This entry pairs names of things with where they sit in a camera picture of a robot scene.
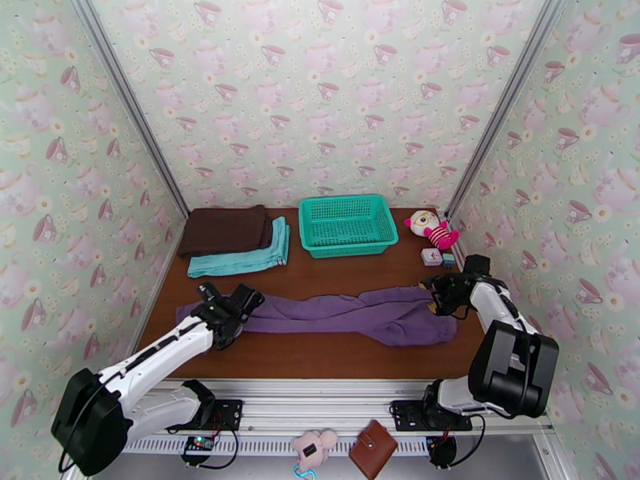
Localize pink striped plush doll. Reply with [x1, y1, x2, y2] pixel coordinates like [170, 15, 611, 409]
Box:
[403, 209, 460, 251]

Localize black left base cable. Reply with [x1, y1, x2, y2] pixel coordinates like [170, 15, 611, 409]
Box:
[197, 427, 245, 470]

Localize teal plastic basket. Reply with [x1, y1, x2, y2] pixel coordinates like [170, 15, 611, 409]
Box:
[298, 194, 400, 260]

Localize black base cable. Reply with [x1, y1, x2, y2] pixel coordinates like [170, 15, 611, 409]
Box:
[446, 412, 487, 468]
[197, 427, 245, 470]

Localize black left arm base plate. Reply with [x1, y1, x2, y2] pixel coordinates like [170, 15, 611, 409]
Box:
[199, 398, 245, 434]

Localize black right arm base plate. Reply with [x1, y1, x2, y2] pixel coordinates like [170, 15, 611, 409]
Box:
[390, 399, 474, 433]

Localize purple towel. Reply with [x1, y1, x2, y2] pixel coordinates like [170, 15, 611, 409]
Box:
[175, 286, 458, 348]

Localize brown leather wallet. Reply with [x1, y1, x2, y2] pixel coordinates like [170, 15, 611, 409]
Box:
[348, 419, 399, 480]

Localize aluminium frame rail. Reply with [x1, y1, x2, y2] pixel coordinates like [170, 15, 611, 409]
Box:
[82, 377, 556, 437]

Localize pink plush keychain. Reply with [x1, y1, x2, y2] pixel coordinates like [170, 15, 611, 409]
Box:
[291, 429, 338, 467]

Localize teal folded trousers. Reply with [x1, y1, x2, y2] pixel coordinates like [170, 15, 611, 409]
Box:
[187, 217, 291, 278]

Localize white slotted cable duct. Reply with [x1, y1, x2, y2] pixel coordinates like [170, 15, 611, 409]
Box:
[123, 434, 432, 457]

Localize brown folded trousers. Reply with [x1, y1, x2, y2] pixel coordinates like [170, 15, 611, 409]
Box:
[177, 204, 274, 260]

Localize black right base cable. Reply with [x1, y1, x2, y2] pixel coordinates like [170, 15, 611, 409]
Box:
[446, 412, 487, 468]

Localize aluminium corner post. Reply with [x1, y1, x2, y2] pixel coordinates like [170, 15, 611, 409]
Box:
[67, 0, 191, 220]
[445, 0, 574, 220]

